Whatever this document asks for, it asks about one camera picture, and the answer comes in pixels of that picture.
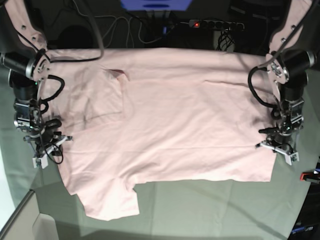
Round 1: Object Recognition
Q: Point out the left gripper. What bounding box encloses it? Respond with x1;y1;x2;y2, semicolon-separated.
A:
255;126;299;166

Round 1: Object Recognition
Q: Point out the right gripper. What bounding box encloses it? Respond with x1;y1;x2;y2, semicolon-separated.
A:
23;118;73;168

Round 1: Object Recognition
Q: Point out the pink t-shirt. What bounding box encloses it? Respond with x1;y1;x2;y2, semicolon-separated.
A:
45;48;276;221

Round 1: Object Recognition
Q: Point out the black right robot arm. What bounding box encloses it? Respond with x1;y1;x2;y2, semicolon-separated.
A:
0;0;72;169

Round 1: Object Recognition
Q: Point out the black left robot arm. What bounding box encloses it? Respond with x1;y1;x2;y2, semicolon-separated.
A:
247;0;319;165

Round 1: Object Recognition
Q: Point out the orange clamp right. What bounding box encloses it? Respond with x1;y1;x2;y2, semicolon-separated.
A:
300;171;320;184

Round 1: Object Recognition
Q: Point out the black round stool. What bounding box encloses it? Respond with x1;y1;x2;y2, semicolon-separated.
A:
56;25;94;49

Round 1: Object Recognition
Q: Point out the white bin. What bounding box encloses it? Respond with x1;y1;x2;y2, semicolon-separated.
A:
0;190;59;240

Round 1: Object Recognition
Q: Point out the green table cloth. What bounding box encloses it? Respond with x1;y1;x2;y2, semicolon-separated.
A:
0;70;320;240

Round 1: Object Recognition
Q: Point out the black power strip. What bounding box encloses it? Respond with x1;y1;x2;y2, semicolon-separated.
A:
188;19;245;32

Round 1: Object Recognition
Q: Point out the blue box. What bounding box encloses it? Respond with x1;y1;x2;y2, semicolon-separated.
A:
120;0;192;11

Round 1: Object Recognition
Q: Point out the grey cable loop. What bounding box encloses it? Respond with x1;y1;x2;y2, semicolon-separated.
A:
72;0;141;49

